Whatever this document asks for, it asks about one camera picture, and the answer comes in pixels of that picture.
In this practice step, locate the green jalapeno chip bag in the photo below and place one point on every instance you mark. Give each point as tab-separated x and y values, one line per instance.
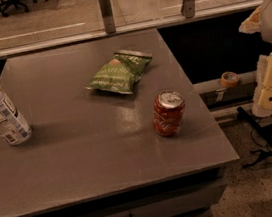
121	73

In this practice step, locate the red soda can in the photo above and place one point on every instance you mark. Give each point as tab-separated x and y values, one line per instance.
169	107

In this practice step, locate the grey cabinet with drawer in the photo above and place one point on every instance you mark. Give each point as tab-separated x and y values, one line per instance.
95	153

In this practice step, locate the roll of tan tape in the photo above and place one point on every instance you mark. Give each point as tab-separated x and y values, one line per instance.
229	79

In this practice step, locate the grey metal floor rail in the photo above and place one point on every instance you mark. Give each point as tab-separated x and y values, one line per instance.
225	101

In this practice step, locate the middle metal railing post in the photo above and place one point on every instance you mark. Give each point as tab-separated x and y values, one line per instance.
107	16

